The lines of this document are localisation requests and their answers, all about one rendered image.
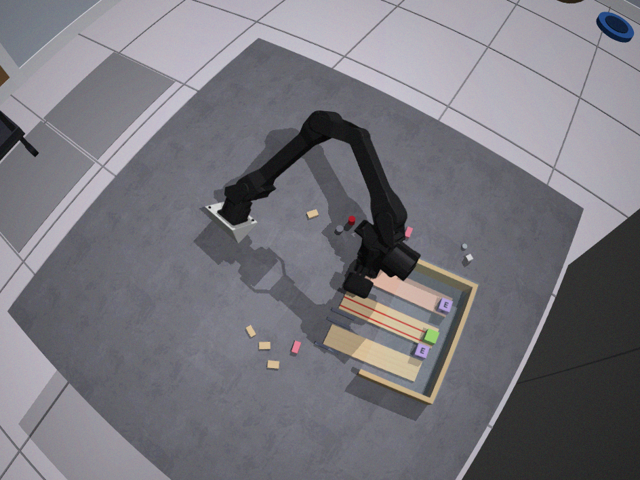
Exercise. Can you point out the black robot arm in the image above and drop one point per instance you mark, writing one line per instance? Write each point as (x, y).
(388, 212)

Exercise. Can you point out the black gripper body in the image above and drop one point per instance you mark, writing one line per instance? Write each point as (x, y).
(358, 285)

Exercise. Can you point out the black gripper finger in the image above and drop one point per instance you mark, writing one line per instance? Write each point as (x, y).
(357, 266)

